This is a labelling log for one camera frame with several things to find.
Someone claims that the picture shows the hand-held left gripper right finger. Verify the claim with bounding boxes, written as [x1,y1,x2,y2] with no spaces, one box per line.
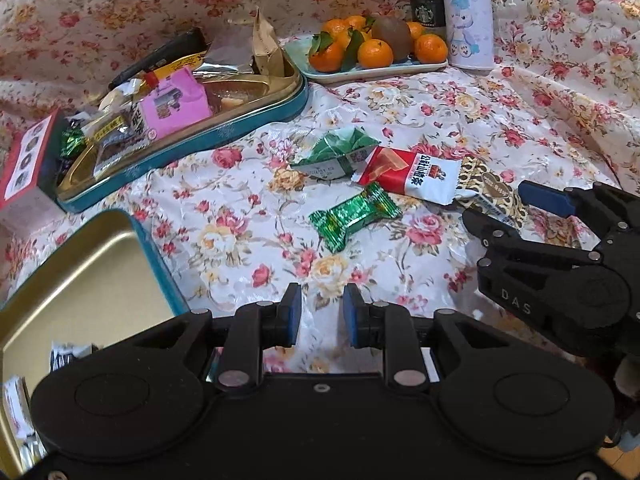
[342,282,526,391]

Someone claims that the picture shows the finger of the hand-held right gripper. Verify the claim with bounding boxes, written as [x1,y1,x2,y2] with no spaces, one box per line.
[517,180,640,241]
[462,210,601,266]

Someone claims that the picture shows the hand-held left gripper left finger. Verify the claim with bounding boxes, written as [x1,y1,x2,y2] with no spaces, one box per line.
[107,282,303,393]

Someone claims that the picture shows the leopard print snack packet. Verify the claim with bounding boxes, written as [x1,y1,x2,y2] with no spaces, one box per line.
[452,155,528,231]

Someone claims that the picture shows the large green foil candy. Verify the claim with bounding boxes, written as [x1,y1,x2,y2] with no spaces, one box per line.
[308,182,403,254]

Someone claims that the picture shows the gold tin box teal sides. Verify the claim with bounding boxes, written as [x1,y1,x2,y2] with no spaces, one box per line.
[0,208,191,478]

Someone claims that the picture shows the black white snack packet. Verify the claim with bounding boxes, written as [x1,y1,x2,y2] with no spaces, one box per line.
[50,342,98,373]

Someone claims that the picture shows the red white snack packet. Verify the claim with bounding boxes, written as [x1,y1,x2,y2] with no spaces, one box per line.
[352,146,463,206]

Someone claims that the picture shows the pale green folded packet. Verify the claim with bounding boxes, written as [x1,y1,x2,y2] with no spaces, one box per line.
[290,127,381,181]

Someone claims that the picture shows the pale rectangular fruit plate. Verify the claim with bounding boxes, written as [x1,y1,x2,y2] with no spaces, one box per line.
[284,35,449,85]

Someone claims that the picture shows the teal gold tin lid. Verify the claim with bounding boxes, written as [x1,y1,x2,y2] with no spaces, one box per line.
[55,67,308,213]

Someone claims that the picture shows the white rabbit print bottle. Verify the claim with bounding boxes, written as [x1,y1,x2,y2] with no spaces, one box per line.
[439,0,493,70]

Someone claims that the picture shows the pile of mandarin oranges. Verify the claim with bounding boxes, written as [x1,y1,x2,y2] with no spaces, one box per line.
[307,15,449,73]

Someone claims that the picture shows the dark coffee can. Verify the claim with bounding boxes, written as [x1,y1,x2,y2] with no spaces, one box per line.
[410,0,447,38]

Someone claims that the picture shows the brown kiwi fruit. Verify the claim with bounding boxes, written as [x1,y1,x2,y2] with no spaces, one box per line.
[371,15,413,61]

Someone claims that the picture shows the clear packet dark filling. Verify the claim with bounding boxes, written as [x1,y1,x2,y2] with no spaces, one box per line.
[92,130,151,178]

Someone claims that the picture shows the pink snack packet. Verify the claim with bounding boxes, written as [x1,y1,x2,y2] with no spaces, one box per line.
[137,66,213,141]

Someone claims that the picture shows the silver foil packet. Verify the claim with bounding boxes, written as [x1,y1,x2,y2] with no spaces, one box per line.
[200,35,256,76]

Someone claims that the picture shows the brown paper packet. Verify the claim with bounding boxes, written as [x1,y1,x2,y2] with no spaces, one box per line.
[251,7,286,78]

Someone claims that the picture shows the yellow red snack packet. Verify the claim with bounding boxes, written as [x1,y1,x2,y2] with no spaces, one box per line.
[145,52,206,83]

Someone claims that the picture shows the cream wrapped candy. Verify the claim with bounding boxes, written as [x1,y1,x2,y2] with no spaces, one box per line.
[100,80,141,111]

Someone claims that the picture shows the small green foil candy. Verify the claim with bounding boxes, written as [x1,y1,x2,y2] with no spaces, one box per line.
[60,127,86,156]

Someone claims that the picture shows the black remote control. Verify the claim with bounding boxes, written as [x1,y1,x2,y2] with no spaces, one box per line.
[109,27,207,91]

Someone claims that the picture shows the red pink carton box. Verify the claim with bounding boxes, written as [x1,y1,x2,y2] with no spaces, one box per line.
[0,108,63,221]

